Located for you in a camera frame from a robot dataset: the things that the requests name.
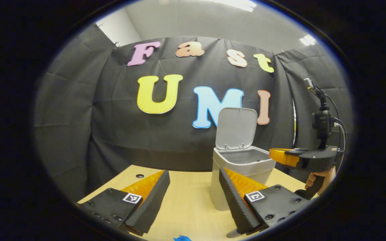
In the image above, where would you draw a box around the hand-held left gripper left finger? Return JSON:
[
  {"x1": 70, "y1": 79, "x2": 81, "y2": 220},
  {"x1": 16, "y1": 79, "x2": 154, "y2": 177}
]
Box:
[{"x1": 77, "y1": 170, "x2": 171, "y2": 236}]

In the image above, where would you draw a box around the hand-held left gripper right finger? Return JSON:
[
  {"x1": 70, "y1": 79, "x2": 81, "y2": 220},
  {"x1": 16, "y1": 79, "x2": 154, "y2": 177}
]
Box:
[{"x1": 218, "y1": 167, "x2": 311, "y2": 235}]

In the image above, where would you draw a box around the white desktop garbage bin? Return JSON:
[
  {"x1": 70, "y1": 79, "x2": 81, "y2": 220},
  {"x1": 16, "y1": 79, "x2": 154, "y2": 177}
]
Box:
[{"x1": 210, "y1": 107, "x2": 276, "y2": 211}]

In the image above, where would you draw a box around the wooden desktop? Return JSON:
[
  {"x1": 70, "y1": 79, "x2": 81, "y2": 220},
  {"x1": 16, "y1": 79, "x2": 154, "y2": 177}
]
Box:
[{"x1": 77, "y1": 165, "x2": 317, "y2": 241}]

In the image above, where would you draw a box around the black backdrop cloth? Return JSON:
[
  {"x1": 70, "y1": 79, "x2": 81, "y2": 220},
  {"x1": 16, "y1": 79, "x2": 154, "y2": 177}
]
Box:
[{"x1": 34, "y1": 23, "x2": 352, "y2": 201}]

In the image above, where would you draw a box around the small ceiling light panel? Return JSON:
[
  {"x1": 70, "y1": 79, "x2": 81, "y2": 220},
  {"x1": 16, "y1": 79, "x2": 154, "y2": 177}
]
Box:
[{"x1": 299, "y1": 34, "x2": 317, "y2": 46}]

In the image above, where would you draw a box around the large ceiling light panel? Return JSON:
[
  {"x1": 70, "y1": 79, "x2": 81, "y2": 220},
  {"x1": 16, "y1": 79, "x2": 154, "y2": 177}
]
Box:
[{"x1": 210, "y1": 0, "x2": 258, "y2": 12}]

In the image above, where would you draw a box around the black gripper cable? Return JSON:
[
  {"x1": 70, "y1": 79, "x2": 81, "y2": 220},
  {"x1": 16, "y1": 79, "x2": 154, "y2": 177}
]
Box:
[{"x1": 324, "y1": 94, "x2": 347, "y2": 163}]

